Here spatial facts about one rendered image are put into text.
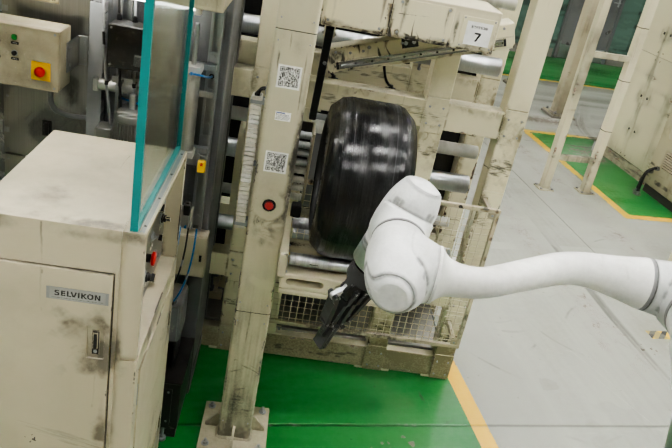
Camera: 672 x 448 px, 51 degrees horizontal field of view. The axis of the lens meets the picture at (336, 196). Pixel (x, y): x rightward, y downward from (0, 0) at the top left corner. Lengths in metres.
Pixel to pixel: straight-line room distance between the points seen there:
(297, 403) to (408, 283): 2.12
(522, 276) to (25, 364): 1.28
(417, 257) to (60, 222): 0.91
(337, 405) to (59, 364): 1.58
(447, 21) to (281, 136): 0.70
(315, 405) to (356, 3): 1.73
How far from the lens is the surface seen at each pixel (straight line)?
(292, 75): 2.21
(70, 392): 2.01
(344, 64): 2.61
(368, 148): 2.16
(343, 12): 2.43
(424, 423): 3.27
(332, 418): 3.16
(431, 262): 1.16
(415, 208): 1.26
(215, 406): 3.10
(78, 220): 1.74
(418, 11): 2.45
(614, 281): 1.39
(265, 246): 2.45
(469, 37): 2.50
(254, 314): 2.60
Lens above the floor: 2.09
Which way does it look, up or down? 24 degrees down
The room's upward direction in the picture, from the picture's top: 11 degrees clockwise
